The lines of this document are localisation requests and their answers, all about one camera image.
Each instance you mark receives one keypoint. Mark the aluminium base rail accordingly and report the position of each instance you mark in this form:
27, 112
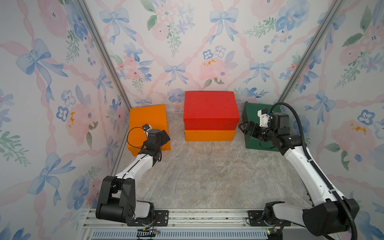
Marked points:
185, 224

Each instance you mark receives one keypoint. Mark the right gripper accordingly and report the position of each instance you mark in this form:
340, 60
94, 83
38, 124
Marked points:
255, 126

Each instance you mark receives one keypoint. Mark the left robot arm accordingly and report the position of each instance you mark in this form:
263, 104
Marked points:
117, 200

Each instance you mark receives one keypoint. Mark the right corner aluminium post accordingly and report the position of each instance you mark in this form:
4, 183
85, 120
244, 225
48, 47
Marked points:
323, 28

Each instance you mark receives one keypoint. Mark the orange shoebox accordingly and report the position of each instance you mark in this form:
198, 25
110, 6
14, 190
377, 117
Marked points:
209, 135
155, 116

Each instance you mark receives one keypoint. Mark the corner aluminium post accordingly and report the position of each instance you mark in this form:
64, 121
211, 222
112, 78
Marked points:
91, 25
323, 28

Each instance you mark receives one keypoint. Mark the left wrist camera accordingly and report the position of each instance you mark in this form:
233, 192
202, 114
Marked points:
146, 127

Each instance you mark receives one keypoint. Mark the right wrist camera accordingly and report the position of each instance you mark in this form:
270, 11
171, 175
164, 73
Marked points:
264, 118

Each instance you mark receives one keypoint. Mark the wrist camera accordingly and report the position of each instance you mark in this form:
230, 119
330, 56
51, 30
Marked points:
146, 127
264, 118

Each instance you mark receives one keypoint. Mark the red shoebox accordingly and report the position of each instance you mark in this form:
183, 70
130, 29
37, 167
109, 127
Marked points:
211, 110

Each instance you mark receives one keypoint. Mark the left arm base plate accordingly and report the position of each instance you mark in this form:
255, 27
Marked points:
157, 218

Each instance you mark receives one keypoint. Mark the left corner aluminium post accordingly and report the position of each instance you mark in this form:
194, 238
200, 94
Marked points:
91, 25

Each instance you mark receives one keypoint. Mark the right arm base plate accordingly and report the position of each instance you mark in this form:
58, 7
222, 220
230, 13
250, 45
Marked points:
258, 218

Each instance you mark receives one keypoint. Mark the green shoebox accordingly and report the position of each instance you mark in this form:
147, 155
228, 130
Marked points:
255, 114

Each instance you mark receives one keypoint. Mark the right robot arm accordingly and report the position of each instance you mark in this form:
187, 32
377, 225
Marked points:
331, 211

